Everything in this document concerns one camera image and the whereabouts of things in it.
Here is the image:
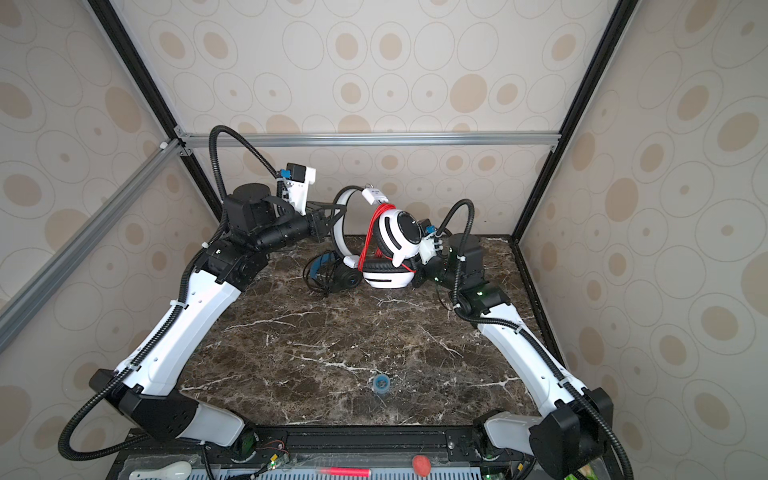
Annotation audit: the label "black headphones blue headband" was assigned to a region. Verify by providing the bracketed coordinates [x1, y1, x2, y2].
[302, 250, 363, 297]

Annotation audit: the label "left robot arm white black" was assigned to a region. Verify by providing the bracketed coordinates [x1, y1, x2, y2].
[58, 125, 347, 462]

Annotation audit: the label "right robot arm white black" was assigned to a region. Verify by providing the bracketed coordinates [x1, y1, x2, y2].
[389, 199, 634, 479]

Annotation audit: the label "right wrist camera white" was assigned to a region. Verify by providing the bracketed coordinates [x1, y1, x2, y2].
[419, 219, 442, 265]

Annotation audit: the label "diagonal aluminium rail left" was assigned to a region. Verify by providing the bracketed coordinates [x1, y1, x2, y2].
[1, 139, 181, 350]

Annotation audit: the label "red ball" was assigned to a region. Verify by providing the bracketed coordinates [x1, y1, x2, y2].
[412, 455, 432, 478]

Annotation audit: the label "pink red pen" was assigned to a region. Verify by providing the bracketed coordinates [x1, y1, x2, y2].
[316, 467, 372, 478]

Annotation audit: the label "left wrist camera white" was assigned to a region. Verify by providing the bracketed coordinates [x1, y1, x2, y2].
[277, 163, 317, 215]

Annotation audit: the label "blue tape roll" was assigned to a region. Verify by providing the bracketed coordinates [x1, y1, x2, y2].
[372, 374, 391, 395]

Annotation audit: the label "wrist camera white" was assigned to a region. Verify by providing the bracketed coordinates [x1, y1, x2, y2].
[277, 163, 317, 215]
[419, 219, 442, 265]

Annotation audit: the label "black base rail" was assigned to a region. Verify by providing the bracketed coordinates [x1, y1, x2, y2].
[107, 424, 625, 480]

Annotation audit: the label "horizontal aluminium rail back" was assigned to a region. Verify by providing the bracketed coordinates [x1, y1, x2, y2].
[175, 130, 562, 150]

